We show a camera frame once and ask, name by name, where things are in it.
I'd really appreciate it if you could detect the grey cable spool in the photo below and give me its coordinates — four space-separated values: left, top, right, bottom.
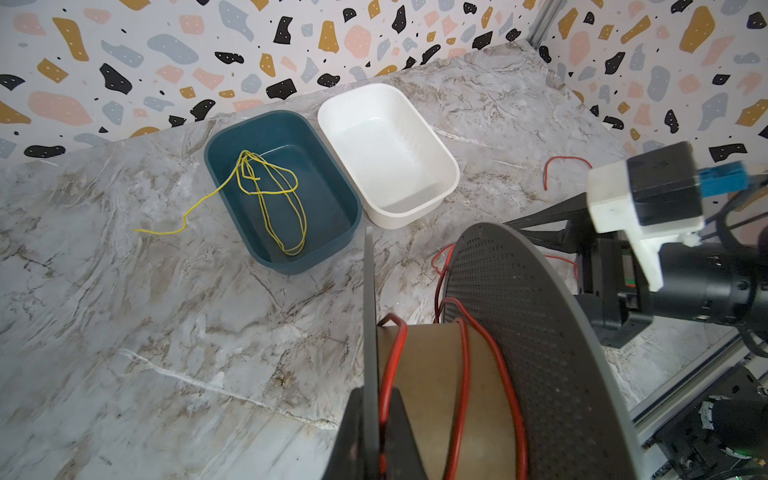
361 223 641 479

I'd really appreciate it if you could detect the teal plastic bin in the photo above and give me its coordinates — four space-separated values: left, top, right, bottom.
204 110 362 275

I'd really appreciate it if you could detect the white plastic bin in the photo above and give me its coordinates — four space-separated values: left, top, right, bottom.
318 83 460 230

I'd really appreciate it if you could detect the right frame post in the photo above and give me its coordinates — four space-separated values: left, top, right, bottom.
527 0 567 49

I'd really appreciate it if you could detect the red cable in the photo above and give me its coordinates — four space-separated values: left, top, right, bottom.
374 154 595 480

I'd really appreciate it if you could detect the yellow cable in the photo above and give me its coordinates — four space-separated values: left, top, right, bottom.
133 149 308 258

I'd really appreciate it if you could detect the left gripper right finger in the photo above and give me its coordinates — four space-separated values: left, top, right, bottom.
380 403 427 480

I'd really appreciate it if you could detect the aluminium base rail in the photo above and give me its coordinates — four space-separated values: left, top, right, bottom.
630 333 767 479

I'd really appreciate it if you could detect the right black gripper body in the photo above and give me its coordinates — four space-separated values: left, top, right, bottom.
575 235 767 348

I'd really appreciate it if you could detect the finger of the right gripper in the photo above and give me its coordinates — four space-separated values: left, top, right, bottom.
506 193 591 230
521 230 579 254

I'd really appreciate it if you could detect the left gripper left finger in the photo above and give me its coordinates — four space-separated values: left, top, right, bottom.
321 387 365 480

